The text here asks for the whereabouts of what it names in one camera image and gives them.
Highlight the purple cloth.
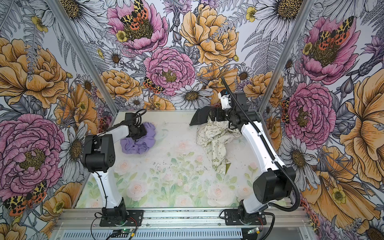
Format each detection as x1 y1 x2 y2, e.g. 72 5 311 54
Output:
120 122 156 155

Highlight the cream patterned cloth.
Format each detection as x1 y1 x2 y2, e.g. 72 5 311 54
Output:
196 118 241 174

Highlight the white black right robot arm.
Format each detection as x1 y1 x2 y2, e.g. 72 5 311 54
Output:
211 90 300 216

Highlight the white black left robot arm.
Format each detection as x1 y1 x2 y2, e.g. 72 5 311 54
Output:
81 109 147 209

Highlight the dark grey cloth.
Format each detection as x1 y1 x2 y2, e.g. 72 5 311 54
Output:
190 106 212 126

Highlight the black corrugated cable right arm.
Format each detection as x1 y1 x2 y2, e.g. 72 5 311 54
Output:
220 76 301 213

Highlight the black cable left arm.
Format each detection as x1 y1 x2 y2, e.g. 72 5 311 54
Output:
89 108 148 240

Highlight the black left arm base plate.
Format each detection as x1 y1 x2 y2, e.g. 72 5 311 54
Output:
100 209 144 227

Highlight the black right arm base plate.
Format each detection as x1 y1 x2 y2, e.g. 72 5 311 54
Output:
219 208 267 226

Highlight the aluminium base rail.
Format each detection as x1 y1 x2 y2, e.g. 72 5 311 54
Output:
54 207 310 230

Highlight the white perforated cable duct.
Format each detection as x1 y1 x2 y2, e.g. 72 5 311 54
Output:
57 228 243 240

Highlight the aluminium corner post left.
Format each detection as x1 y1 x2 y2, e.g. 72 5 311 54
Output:
47 1 119 116

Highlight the aluminium corner post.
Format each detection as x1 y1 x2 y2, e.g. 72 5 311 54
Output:
47 1 119 116
258 0 316 114

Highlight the aluminium corner post right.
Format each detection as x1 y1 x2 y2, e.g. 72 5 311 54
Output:
258 0 316 114

